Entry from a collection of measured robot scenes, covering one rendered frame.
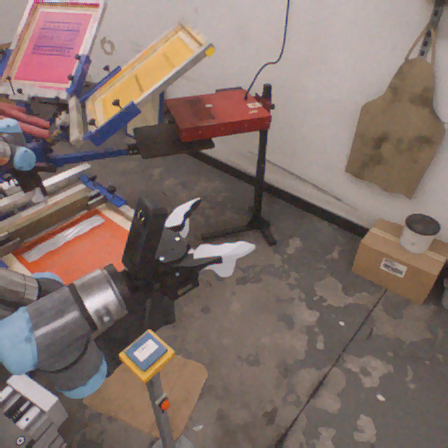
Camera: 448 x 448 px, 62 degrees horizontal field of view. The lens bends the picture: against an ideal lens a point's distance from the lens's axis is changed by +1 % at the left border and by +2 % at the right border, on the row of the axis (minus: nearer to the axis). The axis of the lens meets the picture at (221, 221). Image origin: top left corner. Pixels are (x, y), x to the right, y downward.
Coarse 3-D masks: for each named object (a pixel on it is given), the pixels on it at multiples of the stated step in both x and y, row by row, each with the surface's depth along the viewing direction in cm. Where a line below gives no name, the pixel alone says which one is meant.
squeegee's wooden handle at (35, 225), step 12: (84, 192) 169; (60, 204) 162; (72, 204) 164; (84, 204) 169; (36, 216) 155; (48, 216) 157; (60, 216) 162; (12, 228) 150; (24, 228) 152; (36, 228) 156; (12, 240) 151
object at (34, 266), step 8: (56, 232) 163; (40, 240) 159; (24, 248) 156; (32, 248) 156; (56, 248) 155; (16, 256) 152; (40, 256) 152; (24, 264) 149; (32, 264) 149; (40, 264) 149; (32, 272) 145
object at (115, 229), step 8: (80, 216) 172; (88, 216) 172; (104, 216) 172; (72, 224) 168; (104, 224) 168; (112, 224) 168; (88, 232) 164; (112, 232) 164; (120, 232) 163; (128, 232) 164; (72, 240) 159
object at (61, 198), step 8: (80, 184) 186; (64, 192) 181; (72, 192) 181; (80, 192) 184; (88, 192) 187; (48, 200) 176; (56, 200) 176; (64, 200) 179; (32, 208) 171; (40, 208) 171; (48, 208) 174; (112, 208) 176; (120, 208) 171; (128, 208) 171; (16, 216) 166; (24, 216) 167; (32, 216) 170; (128, 216) 168; (0, 224) 162; (8, 224) 163; (16, 224) 166; (0, 232) 162; (104, 328) 125; (96, 336) 123
